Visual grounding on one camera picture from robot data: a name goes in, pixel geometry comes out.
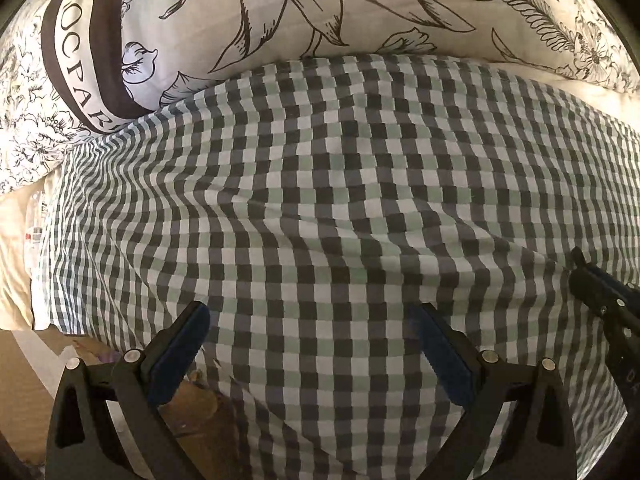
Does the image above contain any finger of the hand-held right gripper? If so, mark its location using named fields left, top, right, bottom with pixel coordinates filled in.
left=569, top=246, right=640, bottom=351

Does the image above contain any floral printed pillow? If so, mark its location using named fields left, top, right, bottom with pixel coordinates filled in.
left=0, top=0, right=640, bottom=196

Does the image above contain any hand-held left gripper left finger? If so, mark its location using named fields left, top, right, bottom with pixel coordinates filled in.
left=45, top=301, right=221, bottom=480

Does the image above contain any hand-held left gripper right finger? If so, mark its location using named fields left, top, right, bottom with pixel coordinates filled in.
left=407, top=302, right=573, bottom=480

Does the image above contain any grey checked cloth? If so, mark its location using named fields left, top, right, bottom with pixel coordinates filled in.
left=37, top=52, right=640, bottom=480

